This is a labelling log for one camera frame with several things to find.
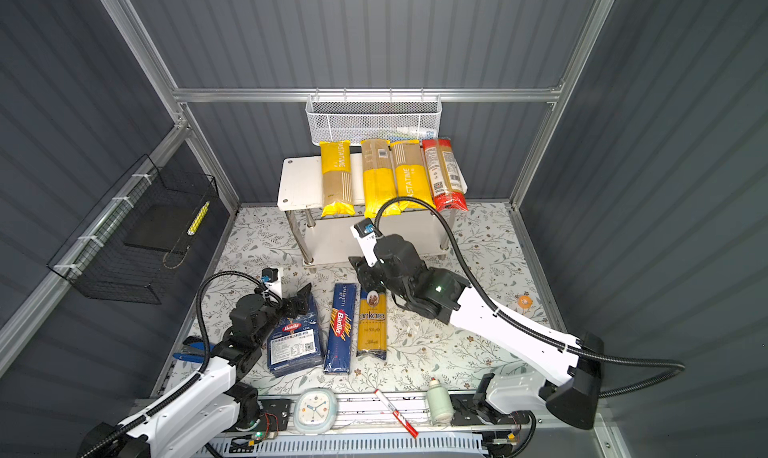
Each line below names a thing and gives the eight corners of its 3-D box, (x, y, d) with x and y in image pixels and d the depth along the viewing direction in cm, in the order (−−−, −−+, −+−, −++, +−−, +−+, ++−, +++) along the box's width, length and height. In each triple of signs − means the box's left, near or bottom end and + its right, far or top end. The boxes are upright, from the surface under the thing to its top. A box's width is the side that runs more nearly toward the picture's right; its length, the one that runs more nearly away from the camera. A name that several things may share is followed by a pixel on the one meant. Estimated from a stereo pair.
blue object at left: (179, 359, 85) (173, 355, 82) (192, 338, 89) (186, 334, 86) (205, 364, 84) (199, 360, 82) (216, 343, 88) (211, 339, 85)
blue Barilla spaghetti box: (325, 374, 81) (322, 370, 78) (336, 289, 98) (335, 283, 95) (349, 374, 81) (348, 370, 78) (356, 289, 98) (355, 283, 95)
